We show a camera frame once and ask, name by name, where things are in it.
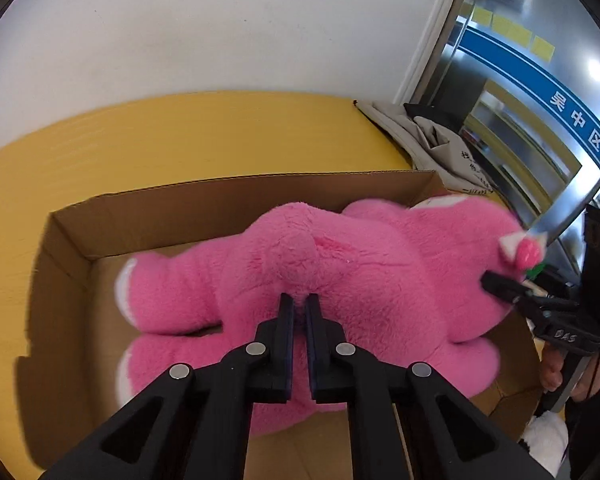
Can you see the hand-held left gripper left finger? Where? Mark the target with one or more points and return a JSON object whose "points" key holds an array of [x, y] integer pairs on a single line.
{"points": [[286, 330]]}

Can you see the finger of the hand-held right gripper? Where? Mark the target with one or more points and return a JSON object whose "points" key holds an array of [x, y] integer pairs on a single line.
{"points": [[502, 287], [550, 297]]}

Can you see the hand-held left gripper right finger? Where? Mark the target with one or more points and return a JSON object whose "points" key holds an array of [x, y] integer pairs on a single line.
{"points": [[312, 330]]}

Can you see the pink plush toy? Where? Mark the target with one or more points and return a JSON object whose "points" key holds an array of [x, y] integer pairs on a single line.
{"points": [[380, 280]]}

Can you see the brown cardboard box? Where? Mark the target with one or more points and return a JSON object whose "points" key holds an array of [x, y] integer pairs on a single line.
{"points": [[75, 270]]}

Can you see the person's right forearm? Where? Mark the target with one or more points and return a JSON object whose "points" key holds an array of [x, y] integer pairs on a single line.
{"points": [[597, 420]]}

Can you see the yellow desktop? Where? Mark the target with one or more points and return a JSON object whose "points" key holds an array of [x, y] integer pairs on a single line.
{"points": [[190, 135]]}

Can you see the person's right hand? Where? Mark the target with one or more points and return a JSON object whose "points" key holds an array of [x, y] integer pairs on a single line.
{"points": [[550, 372]]}

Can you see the white plush toy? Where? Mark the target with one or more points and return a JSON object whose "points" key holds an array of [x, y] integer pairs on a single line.
{"points": [[545, 442]]}

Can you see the beige cloth bag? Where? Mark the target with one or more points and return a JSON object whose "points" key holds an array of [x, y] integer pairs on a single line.
{"points": [[430, 145]]}

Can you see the blue door banner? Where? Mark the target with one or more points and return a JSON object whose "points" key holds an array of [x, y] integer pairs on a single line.
{"points": [[545, 85]]}

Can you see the row of yellow sticky notes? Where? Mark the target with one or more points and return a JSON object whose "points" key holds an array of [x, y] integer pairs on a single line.
{"points": [[512, 32]]}

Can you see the metal glass door frame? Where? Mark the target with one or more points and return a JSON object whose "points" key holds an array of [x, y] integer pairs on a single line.
{"points": [[510, 125]]}

